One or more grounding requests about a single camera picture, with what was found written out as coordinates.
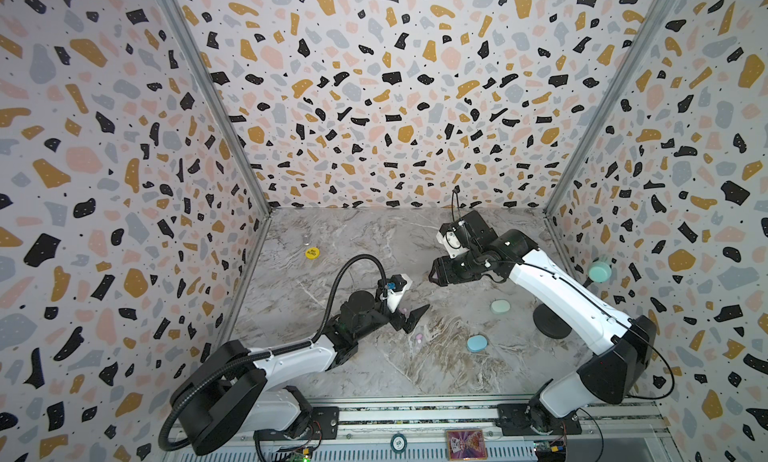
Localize mint green charging case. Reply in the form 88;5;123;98
490;299;511;315

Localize blue charging case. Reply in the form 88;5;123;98
466;335;488;353

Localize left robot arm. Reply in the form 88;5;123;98
158;291;429;456

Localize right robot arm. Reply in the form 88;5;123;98
429;222;655;432

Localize round white badge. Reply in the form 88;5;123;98
390;433;408;454

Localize pink square tag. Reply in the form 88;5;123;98
446;429;488;461

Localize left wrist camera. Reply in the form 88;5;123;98
384;274;413;313

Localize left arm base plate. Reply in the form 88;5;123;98
257;406;340;444

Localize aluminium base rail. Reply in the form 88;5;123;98
158;394;673;462

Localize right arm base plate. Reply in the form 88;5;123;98
495;403;582;436

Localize left black corrugated cable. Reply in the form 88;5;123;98
157;254;390;452

